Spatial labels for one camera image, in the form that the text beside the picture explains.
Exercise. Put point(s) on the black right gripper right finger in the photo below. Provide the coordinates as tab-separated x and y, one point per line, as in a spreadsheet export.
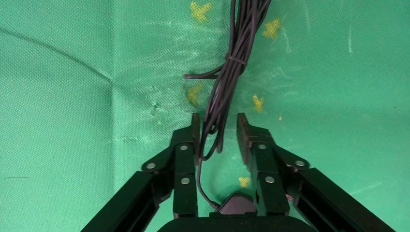
269	192

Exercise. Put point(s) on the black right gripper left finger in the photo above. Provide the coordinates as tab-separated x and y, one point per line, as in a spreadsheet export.
184	179

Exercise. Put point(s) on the green table cloth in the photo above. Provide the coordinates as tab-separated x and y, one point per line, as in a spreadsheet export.
64	96

